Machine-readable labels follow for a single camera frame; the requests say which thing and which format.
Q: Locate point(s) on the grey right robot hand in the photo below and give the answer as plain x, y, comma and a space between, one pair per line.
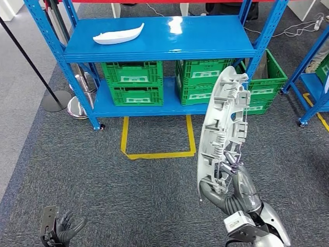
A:
247, 191

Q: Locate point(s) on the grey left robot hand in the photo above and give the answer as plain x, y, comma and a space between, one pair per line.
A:
66, 233

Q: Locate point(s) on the grey plastic wheel hubcap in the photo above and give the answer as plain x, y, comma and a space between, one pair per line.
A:
205, 146

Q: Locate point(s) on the blue metal shelf rack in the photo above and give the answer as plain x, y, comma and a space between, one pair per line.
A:
192, 37
312, 85

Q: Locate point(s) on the white plastic car trim part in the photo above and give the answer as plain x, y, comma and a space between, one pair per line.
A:
115, 37

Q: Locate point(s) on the yellow floor tape outline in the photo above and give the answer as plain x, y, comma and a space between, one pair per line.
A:
190, 136

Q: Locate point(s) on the brown cardboard sheet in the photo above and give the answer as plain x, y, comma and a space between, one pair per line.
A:
262, 68

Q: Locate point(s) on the chrome stanchion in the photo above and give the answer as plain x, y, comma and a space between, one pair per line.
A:
86, 81
79, 109

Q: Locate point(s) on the black stanchion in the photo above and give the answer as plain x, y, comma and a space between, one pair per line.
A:
55, 101

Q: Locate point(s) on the black office chair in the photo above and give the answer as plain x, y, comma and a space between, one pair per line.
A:
231, 10

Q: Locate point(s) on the white cabinet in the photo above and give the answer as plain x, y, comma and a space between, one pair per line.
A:
302, 8

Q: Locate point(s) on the white desk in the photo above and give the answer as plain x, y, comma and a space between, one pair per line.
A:
183, 9

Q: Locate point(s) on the red barrier belt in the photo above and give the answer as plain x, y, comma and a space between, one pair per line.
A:
154, 1

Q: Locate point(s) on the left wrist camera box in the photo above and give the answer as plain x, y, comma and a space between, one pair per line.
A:
47, 221

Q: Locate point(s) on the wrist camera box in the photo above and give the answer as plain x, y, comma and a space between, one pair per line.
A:
241, 226
47, 221

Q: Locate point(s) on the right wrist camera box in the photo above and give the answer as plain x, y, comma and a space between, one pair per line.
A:
241, 226

